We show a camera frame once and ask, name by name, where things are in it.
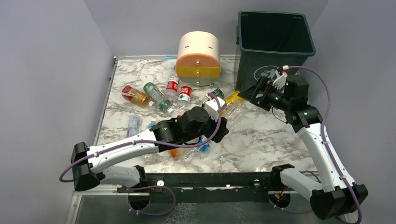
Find clear unlabelled bottle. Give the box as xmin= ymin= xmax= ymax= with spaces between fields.
xmin=222 ymin=100 xmax=248 ymax=128

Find orange capped clear bottle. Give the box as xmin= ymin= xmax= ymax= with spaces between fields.
xmin=169 ymin=148 xmax=181 ymax=158

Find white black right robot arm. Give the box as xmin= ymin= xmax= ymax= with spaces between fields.
xmin=239 ymin=75 xmax=368 ymax=220

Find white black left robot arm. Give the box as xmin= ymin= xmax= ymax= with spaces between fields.
xmin=67 ymin=106 xmax=229 ymax=192

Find dark green plastic bin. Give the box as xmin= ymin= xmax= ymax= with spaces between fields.
xmin=234 ymin=11 xmax=316 ymax=91

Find yellow juice bottle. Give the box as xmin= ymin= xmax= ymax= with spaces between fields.
xmin=225 ymin=91 xmax=244 ymax=105

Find clear bottle dark green label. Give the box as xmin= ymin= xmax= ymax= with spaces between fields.
xmin=203 ymin=88 xmax=225 ymax=101

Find clear bottle red label right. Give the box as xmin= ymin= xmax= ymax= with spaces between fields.
xmin=177 ymin=82 xmax=192 ymax=115

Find clear bottle red label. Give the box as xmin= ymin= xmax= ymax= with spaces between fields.
xmin=165 ymin=75 xmax=180 ymax=98
xmin=177 ymin=82 xmax=192 ymax=115

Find green tinted water bottle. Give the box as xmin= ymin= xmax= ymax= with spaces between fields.
xmin=143 ymin=82 xmax=174 ymax=114

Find clear bottle red label left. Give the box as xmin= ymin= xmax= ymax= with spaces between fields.
xmin=165 ymin=75 xmax=180 ymax=98

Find cream orange yellow drawer unit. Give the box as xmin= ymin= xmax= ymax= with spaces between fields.
xmin=175 ymin=31 xmax=221 ymax=86

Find red label amber tea bottle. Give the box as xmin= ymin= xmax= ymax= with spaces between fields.
xmin=121 ymin=85 xmax=155 ymax=108

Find crushed clear bottle pink label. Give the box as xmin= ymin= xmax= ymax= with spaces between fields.
xmin=127 ymin=115 xmax=141 ymax=138

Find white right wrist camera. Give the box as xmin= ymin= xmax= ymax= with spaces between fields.
xmin=273 ymin=65 xmax=290 ymax=90

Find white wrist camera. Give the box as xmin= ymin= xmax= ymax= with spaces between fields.
xmin=203 ymin=97 xmax=226 ymax=120
xmin=273 ymin=65 xmax=290 ymax=90

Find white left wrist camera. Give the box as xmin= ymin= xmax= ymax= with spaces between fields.
xmin=203 ymin=97 xmax=226 ymax=120

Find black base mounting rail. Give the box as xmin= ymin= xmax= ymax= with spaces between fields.
xmin=117 ymin=172 xmax=291 ymax=203

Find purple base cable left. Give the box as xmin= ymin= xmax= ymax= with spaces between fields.
xmin=127 ymin=185 xmax=176 ymax=217

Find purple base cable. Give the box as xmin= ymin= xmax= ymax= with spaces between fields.
xmin=268 ymin=170 xmax=322 ymax=215
xmin=127 ymin=185 xmax=176 ymax=217

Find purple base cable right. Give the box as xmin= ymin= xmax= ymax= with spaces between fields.
xmin=268 ymin=170 xmax=322 ymax=215

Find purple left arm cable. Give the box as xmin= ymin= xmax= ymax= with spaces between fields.
xmin=59 ymin=92 xmax=223 ymax=183

